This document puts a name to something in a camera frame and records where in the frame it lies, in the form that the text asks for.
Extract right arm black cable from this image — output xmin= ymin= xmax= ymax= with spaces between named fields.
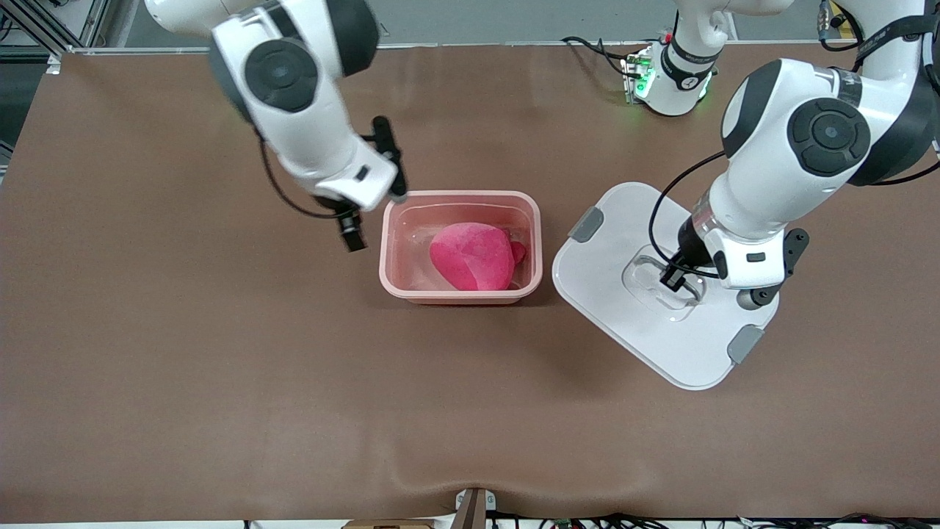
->
xmin=258 ymin=136 xmax=355 ymax=220

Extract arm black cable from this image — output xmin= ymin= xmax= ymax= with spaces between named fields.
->
xmin=648 ymin=151 xmax=729 ymax=281
xmin=258 ymin=136 xmax=355 ymax=220

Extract pink plastic box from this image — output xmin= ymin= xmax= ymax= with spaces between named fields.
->
xmin=379 ymin=190 xmax=543 ymax=306

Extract black base cable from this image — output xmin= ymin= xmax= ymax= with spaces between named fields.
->
xmin=562 ymin=35 xmax=634 ymax=78

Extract brown table mat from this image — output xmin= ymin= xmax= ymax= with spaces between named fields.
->
xmin=0 ymin=40 xmax=940 ymax=524

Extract white box lid grey latches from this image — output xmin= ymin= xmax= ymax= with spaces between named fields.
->
xmin=552 ymin=181 xmax=781 ymax=391

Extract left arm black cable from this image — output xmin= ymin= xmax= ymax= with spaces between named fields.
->
xmin=648 ymin=151 xmax=729 ymax=281

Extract aluminium frame structure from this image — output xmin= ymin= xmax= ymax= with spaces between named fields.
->
xmin=0 ymin=0 xmax=111 ymax=74

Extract pink plush toy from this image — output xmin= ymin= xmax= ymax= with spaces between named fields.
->
xmin=430 ymin=222 xmax=527 ymax=292

